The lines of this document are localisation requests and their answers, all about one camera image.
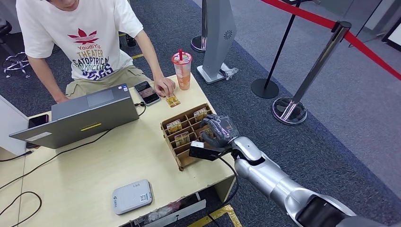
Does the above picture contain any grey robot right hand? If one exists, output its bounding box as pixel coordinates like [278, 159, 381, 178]
[200, 114, 240, 149]

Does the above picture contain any brown cardboard card organizer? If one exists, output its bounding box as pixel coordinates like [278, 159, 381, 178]
[160, 103, 226, 171]

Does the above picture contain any gold ID card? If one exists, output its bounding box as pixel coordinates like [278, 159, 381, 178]
[165, 94, 182, 108]

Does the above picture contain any person's left hand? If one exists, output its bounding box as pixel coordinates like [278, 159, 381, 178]
[153, 75, 176, 98]

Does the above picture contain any grey card reader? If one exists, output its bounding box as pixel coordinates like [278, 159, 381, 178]
[112, 179, 153, 216]

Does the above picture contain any person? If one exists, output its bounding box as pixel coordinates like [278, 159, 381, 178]
[16, 0, 176, 104]

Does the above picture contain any clear plastic bag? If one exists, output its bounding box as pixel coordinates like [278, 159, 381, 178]
[219, 63, 239, 81]

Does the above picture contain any orange bubble tea cup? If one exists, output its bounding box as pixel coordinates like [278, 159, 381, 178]
[171, 52, 193, 91]

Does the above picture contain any black smartphone lit screen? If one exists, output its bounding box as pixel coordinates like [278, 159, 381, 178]
[133, 80, 161, 106]

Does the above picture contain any white bar under desk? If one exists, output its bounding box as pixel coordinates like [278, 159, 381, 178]
[144, 200, 207, 227]

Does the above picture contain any chrome stanchion behind kiosk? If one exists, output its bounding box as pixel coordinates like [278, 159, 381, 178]
[190, 0, 208, 53]

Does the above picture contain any grey kiosk stand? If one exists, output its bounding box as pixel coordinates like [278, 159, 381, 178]
[196, 0, 237, 85]

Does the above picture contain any black wheeled stand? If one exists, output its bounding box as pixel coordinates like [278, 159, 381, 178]
[118, 33, 137, 48]

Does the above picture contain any grey laptop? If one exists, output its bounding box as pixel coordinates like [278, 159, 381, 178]
[9, 83, 139, 150]

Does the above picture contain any red barrier belt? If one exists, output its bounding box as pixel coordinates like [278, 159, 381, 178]
[259, 0, 401, 81]

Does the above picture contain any black phone dark screen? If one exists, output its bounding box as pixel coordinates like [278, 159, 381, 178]
[26, 114, 50, 149]

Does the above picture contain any black framed board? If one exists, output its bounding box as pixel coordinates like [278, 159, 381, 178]
[381, 17, 401, 52]

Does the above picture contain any white cabinet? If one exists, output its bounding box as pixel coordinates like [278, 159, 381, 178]
[0, 95, 30, 157]

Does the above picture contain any office chair chrome base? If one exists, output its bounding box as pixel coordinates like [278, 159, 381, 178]
[0, 20, 32, 79]

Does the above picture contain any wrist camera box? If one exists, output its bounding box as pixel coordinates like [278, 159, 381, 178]
[188, 141, 221, 162]

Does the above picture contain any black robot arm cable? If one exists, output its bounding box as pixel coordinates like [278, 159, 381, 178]
[207, 155, 240, 227]

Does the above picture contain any black stanchion post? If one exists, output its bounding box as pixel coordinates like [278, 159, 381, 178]
[250, 0, 303, 100]

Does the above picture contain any chrome stanchion post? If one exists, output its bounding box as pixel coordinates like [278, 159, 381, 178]
[271, 21, 352, 126]

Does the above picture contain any black laptop power cable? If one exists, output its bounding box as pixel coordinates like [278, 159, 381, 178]
[0, 101, 147, 191]

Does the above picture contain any black looped cable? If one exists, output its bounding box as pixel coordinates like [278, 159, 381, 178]
[0, 191, 43, 227]

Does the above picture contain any black cable with plug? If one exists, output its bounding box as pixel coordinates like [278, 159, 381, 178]
[0, 150, 34, 163]

